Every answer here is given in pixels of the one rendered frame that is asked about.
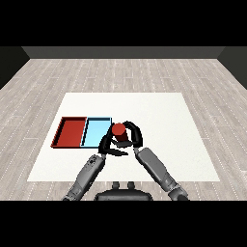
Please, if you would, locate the small red can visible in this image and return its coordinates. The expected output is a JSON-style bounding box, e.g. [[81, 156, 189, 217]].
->
[[111, 123, 128, 143]]

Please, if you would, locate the red shallow open box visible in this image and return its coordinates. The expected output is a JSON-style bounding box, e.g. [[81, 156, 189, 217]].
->
[[50, 116, 88, 150]]

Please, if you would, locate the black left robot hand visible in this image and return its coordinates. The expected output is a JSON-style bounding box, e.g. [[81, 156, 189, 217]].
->
[[97, 134, 129, 157]]

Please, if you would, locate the dark grey robot body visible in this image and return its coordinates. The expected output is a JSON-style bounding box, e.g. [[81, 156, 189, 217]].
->
[[94, 181, 153, 202]]

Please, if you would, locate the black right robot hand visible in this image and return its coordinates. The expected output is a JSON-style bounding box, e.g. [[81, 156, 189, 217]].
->
[[111, 121, 144, 149]]

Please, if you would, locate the light blue shallow open box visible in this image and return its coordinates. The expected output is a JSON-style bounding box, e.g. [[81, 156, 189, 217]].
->
[[79, 116, 113, 149]]

